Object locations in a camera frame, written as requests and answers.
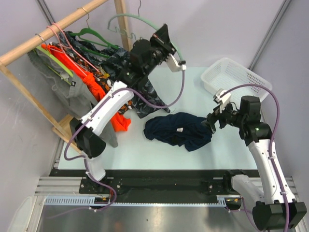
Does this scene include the lime green hanger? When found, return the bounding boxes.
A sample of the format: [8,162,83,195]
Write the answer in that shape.
[36,46,73,77]

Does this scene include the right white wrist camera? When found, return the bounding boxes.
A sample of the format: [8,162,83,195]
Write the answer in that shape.
[213,89,231,111]

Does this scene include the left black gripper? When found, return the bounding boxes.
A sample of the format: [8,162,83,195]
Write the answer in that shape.
[143,25,176,75]

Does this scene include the pink wire hanger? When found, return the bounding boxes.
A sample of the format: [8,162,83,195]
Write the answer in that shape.
[47,23,100,73]

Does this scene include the wooden clothes rack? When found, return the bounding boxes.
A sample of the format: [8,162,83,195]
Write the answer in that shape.
[0,0,132,157]

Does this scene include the dark green hanger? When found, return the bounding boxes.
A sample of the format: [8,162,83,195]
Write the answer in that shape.
[70,28,119,58]

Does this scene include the navy blue shorts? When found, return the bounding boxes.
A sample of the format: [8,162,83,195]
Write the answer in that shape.
[143,112,212,152]

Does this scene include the orange patterned shorts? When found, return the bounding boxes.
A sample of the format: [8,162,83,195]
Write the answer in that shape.
[42,43,128,101]

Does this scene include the grey shorts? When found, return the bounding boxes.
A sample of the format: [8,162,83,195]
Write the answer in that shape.
[28,49,119,148]

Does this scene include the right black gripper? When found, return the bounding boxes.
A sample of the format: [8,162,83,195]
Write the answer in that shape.
[201,100,246,134]

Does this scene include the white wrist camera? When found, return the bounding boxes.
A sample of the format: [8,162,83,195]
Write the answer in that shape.
[166,54,186,73]
[213,89,231,111]

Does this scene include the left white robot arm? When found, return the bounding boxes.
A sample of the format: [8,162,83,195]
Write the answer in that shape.
[70,24,176,193]

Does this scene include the dark camouflage shorts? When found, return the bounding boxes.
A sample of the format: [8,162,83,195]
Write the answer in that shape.
[59,31,170,118]

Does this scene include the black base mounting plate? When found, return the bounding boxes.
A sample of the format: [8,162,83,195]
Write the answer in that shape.
[50,169,259,209]

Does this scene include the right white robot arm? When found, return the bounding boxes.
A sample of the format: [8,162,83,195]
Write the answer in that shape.
[202,94,307,231]

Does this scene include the bright orange shorts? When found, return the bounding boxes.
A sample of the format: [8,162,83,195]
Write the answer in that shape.
[41,44,132,132]

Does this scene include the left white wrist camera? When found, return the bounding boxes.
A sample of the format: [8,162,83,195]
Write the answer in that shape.
[166,54,186,73]

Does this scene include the white plastic basket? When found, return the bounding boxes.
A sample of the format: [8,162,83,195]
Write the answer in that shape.
[200,58,272,106]

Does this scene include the mint green wavy hanger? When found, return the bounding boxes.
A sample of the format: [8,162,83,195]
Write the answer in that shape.
[107,0,186,65]

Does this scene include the white slotted cable duct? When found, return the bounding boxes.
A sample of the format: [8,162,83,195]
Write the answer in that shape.
[44,196,226,207]

